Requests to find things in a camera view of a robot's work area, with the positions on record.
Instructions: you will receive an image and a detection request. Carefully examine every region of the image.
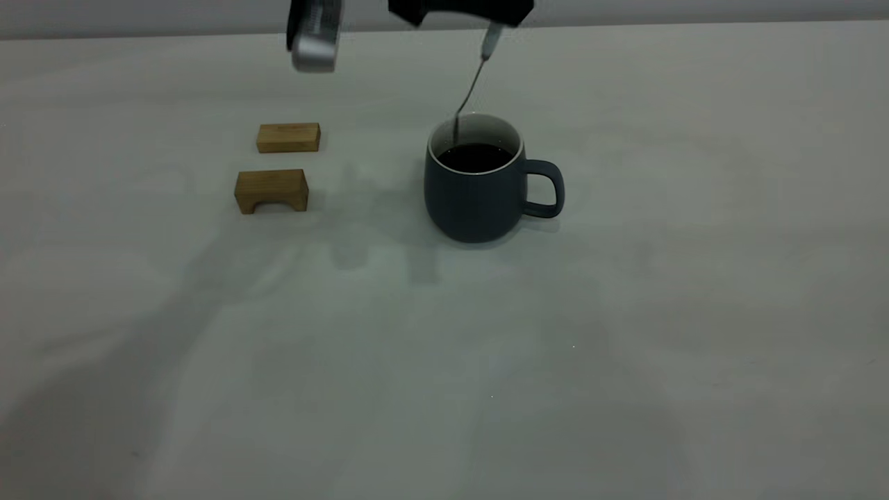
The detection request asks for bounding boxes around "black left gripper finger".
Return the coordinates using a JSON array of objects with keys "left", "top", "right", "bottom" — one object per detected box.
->
[{"left": 426, "top": 0, "right": 536, "bottom": 28}]

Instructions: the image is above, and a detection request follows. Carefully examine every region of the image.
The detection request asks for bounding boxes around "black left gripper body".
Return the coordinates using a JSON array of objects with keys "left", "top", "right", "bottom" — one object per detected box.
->
[{"left": 388, "top": 0, "right": 429, "bottom": 28}]

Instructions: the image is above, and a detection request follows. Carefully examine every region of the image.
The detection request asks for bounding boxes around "spoon with pale blue handle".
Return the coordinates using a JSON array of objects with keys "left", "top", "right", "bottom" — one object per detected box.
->
[{"left": 451, "top": 21, "right": 504, "bottom": 148}]

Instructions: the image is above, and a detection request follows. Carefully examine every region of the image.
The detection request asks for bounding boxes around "dark grey ceramic cup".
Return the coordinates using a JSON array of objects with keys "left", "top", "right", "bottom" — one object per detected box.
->
[{"left": 424, "top": 113, "right": 565, "bottom": 244}]

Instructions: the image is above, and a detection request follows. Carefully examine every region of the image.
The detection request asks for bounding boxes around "flat rectangular wooden block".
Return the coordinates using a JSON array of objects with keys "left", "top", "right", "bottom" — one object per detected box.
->
[{"left": 256, "top": 122, "right": 322, "bottom": 154}]

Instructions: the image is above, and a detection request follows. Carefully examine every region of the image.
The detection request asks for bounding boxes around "arched wooden block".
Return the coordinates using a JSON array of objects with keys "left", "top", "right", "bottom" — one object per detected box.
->
[{"left": 234, "top": 169, "right": 310, "bottom": 215}]

